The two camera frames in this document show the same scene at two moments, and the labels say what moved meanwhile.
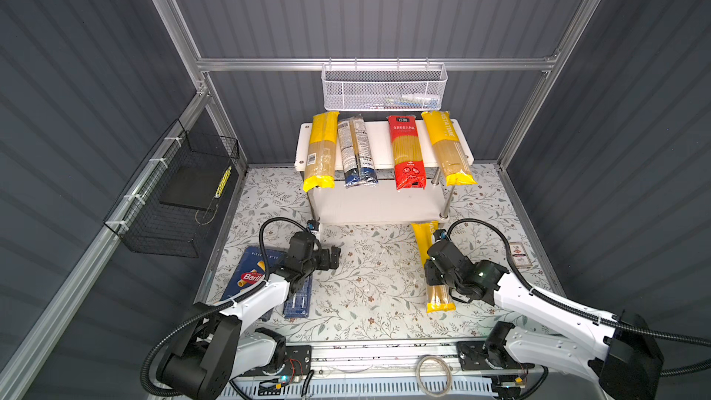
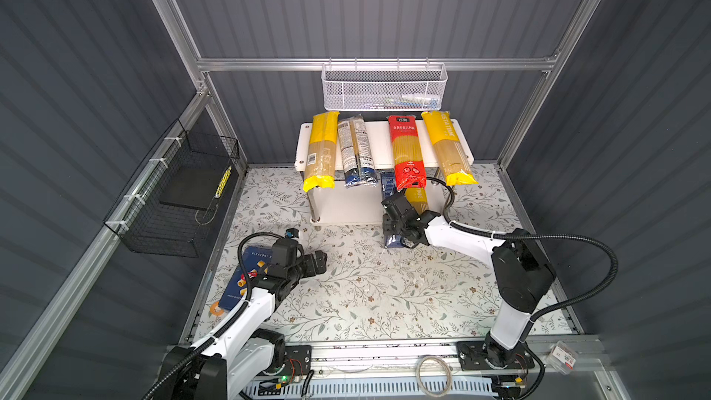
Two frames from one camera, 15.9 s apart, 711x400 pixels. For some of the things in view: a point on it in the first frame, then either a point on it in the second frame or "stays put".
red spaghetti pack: (407, 153) stays put
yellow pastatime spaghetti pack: (437, 296) to (418, 198)
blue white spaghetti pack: (356, 159) stays put
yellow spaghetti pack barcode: (320, 152) stays put
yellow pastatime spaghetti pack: (451, 156) stays put
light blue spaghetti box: (297, 306) to (389, 188)
